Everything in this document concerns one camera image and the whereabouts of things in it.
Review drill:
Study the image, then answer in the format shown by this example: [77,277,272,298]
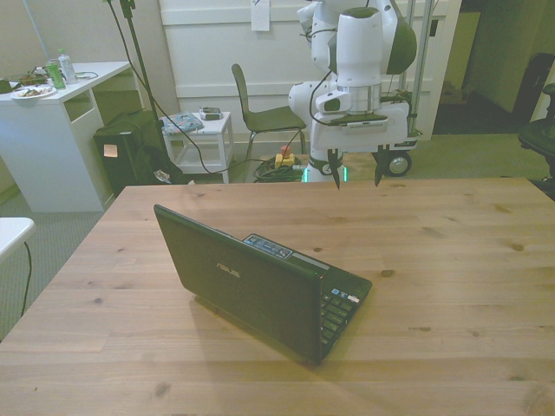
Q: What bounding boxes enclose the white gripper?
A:
[310,101,412,192]

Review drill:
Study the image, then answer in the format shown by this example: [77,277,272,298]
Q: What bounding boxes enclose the black Asus laptop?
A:
[153,203,374,367]

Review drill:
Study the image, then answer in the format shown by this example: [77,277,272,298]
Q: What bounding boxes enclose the white cart with wheel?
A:
[387,127,425,179]

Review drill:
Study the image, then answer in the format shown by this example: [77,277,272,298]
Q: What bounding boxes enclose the yellow red emergency stop button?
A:
[274,146,297,170]

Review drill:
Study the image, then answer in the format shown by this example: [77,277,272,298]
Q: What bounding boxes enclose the dark green chair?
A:
[231,63,309,184]

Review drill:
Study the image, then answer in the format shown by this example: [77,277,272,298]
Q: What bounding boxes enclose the aluminium pole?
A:
[410,0,435,131]

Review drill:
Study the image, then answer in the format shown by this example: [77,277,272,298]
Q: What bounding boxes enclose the small white side table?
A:
[160,111,233,185]

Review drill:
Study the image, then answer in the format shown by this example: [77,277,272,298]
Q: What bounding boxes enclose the patterned cloth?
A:
[160,111,205,137]

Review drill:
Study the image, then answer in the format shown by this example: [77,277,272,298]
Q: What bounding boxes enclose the white paper sheet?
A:
[250,0,271,33]

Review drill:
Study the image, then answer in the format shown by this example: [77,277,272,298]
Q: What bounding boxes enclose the black office chair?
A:
[513,52,555,184]

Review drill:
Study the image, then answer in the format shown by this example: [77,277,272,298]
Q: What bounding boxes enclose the black bag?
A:
[137,144,193,185]

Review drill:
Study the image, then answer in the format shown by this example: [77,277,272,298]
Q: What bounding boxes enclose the black tripod stand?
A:
[103,0,175,175]

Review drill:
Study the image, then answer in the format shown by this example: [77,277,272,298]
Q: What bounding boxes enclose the white desk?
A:
[0,61,145,214]

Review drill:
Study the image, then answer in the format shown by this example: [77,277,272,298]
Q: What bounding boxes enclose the clear plastic bottle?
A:
[57,48,80,86]

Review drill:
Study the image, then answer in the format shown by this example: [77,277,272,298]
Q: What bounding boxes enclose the green drink can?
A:
[45,60,68,91]

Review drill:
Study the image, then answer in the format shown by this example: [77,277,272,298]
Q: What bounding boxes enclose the white bowl with food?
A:
[10,84,59,101]

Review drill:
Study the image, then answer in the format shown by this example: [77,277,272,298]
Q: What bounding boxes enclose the food tray with leftovers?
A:
[17,71,49,87]

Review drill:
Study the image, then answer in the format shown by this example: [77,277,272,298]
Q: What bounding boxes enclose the white rounded table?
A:
[0,217,36,266]

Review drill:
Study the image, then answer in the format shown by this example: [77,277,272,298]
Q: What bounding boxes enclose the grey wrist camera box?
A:
[315,89,353,115]

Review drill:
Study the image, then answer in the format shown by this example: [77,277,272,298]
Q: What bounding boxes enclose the coiled green cable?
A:
[252,157,305,184]

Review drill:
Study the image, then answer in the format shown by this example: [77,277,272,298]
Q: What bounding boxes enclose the long black cable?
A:
[106,0,307,175]

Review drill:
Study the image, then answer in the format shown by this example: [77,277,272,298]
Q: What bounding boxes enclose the thin black cable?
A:
[18,240,34,318]

